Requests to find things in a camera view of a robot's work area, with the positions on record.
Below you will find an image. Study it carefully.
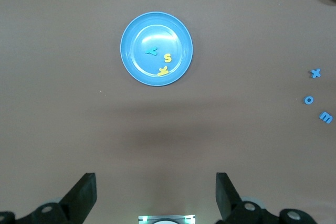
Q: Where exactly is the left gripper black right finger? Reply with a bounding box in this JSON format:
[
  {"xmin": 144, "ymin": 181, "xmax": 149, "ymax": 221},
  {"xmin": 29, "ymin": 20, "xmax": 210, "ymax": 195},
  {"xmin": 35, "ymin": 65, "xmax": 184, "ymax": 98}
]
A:
[{"xmin": 212, "ymin": 172, "xmax": 316, "ymax": 224}]

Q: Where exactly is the blue round plate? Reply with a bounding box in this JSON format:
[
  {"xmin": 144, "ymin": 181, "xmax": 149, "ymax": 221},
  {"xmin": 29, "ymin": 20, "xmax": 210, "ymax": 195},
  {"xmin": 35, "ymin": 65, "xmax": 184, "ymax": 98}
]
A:
[{"xmin": 120, "ymin": 11, "xmax": 194, "ymax": 87}]

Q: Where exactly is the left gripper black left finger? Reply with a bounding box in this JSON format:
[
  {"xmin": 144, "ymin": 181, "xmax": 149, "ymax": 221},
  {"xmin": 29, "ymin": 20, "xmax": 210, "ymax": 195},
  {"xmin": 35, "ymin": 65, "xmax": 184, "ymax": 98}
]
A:
[{"xmin": 0, "ymin": 173, "xmax": 97, "ymax": 224}]

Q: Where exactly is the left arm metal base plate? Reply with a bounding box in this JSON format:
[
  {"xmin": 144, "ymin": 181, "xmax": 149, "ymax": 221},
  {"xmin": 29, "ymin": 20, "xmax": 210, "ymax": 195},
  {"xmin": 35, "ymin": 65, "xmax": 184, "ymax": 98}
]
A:
[{"xmin": 138, "ymin": 215, "xmax": 196, "ymax": 224}]

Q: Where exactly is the blue foam letter m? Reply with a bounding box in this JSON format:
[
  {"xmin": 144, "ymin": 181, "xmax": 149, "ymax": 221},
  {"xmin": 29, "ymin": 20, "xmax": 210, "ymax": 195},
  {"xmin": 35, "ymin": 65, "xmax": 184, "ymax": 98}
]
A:
[{"xmin": 318, "ymin": 111, "xmax": 334, "ymax": 124}]

